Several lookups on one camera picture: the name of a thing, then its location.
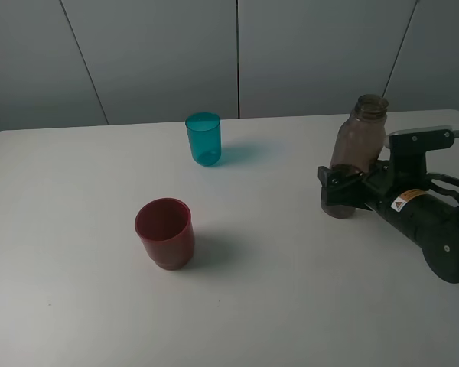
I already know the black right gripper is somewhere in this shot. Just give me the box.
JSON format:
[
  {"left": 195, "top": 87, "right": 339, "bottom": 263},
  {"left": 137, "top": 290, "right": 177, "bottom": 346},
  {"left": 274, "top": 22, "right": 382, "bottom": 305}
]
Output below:
[{"left": 317, "top": 158, "right": 396, "bottom": 211}]

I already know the brown translucent water bottle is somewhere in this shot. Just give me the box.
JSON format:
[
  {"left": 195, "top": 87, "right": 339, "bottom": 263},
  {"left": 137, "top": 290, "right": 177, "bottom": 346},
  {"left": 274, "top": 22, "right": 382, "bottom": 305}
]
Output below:
[{"left": 321, "top": 94, "right": 389, "bottom": 219}]

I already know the teal translucent plastic cup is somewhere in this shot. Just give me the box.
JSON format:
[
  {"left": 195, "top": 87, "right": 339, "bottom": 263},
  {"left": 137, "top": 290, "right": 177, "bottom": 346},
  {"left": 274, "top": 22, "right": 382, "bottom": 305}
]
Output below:
[{"left": 185, "top": 112, "right": 222, "bottom": 167}]

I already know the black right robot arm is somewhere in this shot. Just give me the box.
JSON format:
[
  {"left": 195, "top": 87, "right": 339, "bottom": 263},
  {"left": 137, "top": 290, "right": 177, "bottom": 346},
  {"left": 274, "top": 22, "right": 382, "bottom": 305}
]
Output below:
[{"left": 318, "top": 161, "right": 459, "bottom": 284}]

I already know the red plastic cup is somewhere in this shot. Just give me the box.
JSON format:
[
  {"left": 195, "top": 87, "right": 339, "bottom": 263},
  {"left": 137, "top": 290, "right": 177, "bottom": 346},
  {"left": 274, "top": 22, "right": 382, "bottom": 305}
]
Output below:
[{"left": 135, "top": 198, "right": 195, "bottom": 271}]

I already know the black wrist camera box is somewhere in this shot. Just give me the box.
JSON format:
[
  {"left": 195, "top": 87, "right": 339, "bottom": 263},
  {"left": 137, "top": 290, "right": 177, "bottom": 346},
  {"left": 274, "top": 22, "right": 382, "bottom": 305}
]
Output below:
[{"left": 384, "top": 125, "right": 455, "bottom": 190}]

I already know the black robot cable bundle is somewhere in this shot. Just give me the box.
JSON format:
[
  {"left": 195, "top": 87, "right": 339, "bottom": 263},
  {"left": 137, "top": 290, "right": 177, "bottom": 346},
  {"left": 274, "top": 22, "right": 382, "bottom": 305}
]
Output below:
[{"left": 424, "top": 129, "right": 459, "bottom": 207}]

